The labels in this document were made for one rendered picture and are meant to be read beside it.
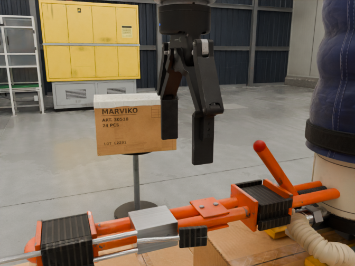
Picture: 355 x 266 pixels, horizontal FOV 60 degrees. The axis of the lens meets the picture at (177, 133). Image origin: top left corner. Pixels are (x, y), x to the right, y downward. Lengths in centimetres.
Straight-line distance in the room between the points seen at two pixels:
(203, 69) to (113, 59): 747
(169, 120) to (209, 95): 17
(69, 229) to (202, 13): 36
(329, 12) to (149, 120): 179
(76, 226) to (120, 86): 751
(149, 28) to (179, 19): 1108
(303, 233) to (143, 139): 182
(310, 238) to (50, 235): 44
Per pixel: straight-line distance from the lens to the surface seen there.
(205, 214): 54
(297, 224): 66
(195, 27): 44
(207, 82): 39
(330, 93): 67
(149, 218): 53
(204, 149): 42
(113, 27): 788
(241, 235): 76
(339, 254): 64
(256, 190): 63
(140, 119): 229
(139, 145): 234
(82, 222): 52
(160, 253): 138
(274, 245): 75
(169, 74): 50
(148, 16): 1151
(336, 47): 66
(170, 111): 54
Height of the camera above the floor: 135
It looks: 14 degrees down
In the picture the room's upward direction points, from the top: straight up
